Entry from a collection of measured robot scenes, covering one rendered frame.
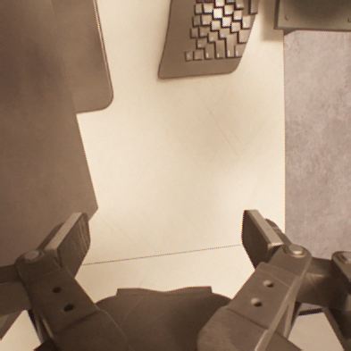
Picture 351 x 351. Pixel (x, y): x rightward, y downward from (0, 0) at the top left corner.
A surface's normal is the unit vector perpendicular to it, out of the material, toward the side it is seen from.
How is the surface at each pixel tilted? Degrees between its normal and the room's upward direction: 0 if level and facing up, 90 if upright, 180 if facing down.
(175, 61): 5
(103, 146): 0
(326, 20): 0
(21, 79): 86
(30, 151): 86
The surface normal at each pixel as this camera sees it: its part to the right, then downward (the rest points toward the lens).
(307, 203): 0.03, 0.30
